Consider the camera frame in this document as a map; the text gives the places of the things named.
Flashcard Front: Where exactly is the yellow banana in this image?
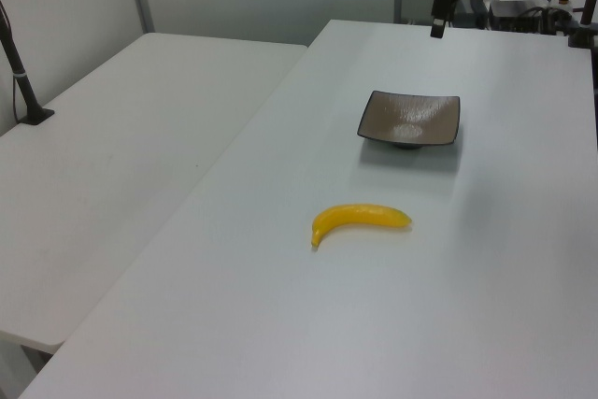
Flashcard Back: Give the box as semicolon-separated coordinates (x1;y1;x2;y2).
310;202;414;249

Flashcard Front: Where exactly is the square brown ceramic plate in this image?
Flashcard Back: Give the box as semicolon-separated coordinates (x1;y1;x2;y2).
356;89;462;151

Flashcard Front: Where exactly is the black electronics box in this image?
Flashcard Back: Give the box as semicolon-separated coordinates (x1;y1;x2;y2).
488;0;547;34

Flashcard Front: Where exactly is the white side table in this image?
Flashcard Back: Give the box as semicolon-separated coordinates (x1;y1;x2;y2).
0;32;309;356

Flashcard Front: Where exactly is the black cable bundle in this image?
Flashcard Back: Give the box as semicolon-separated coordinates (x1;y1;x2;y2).
532;5;580;36

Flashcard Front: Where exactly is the black camera stand with cable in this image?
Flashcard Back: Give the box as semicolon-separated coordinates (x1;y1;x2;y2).
0;0;56;126

